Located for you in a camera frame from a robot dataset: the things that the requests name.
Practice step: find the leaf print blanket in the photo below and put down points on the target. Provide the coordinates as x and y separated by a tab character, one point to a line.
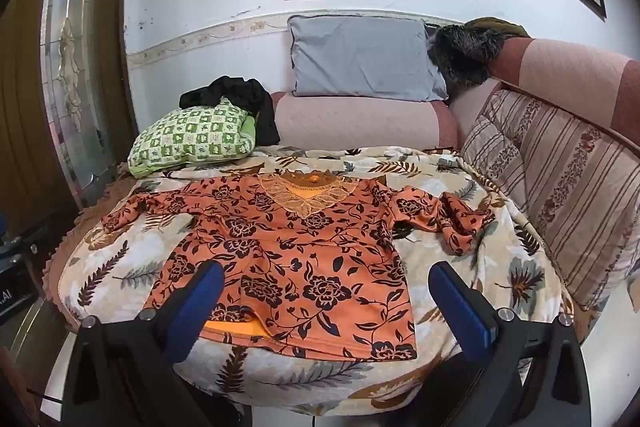
520	267

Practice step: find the olive cloth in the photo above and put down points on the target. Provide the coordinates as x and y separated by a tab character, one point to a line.
495	26

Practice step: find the black cloth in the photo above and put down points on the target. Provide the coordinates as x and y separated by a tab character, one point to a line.
245	92

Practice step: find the large striped cushion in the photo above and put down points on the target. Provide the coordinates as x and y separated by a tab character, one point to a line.
585	197

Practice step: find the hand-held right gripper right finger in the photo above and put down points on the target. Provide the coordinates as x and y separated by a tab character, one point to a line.
460	307

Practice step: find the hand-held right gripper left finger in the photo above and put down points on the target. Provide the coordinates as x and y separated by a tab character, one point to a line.
200	302

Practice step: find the wooden door with glass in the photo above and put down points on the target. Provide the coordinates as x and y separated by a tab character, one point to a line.
75	57

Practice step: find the orange floral blouse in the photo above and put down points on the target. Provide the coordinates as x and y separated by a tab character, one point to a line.
310	257

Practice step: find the green checked pillow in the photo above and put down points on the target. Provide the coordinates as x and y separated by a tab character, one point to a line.
195	137

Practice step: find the brown scalloped cloth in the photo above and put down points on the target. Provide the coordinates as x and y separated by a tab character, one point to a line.
90	207

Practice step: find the pink sofa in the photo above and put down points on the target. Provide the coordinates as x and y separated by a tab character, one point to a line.
360	122

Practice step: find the grey pillow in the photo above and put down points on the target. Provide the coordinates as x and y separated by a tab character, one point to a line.
365	57

